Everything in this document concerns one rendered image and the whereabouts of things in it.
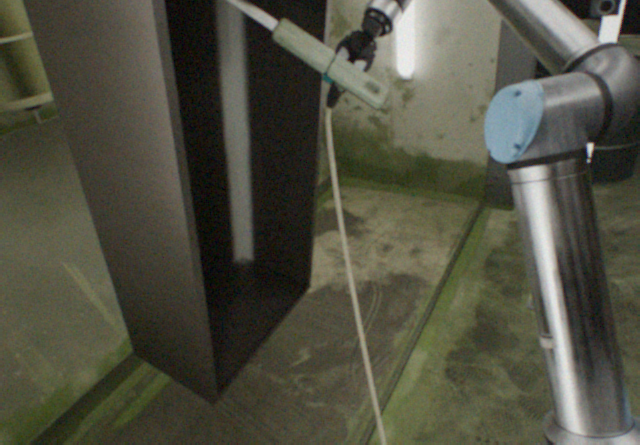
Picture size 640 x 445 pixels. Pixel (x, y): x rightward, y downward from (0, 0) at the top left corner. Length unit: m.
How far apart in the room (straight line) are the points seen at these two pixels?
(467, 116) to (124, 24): 2.38
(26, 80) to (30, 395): 1.22
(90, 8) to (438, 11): 2.22
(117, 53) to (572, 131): 0.75
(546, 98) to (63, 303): 1.98
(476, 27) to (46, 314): 2.58
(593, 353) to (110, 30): 0.93
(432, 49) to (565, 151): 2.21
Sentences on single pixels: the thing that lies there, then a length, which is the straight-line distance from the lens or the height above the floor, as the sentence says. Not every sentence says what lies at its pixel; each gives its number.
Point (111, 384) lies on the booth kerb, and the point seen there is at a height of 0.10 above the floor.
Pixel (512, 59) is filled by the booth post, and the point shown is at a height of 0.98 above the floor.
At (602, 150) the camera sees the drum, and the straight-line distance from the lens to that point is 3.45.
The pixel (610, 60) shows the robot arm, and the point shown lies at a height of 1.43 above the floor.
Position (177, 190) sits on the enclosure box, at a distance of 0.93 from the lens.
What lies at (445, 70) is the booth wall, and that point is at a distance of 2.90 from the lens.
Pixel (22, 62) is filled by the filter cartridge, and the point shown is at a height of 1.41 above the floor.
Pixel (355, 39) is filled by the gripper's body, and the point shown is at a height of 1.43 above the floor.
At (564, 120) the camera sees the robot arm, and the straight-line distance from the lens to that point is 0.74.
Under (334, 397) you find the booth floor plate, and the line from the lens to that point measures 1.96.
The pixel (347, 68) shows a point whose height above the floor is 1.39.
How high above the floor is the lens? 1.63
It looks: 31 degrees down
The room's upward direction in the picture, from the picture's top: 8 degrees counter-clockwise
